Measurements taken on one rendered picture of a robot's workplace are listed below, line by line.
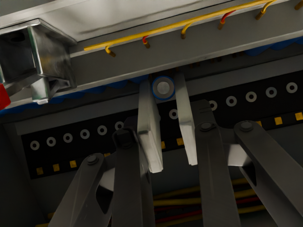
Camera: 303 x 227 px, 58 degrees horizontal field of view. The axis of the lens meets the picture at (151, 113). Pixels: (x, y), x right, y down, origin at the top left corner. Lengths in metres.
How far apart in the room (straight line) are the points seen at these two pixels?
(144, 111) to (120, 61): 0.03
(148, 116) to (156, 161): 0.03
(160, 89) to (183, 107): 0.05
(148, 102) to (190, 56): 0.04
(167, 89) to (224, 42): 0.06
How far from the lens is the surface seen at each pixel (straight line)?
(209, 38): 0.16
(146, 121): 0.15
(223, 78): 0.29
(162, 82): 0.20
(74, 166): 0.32
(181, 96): 0.17
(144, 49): 0.16
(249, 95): 0.30
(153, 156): 0.15
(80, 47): 0.16
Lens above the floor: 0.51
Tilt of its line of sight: 17 degrees up
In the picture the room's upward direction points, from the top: 165 degrees clockwise
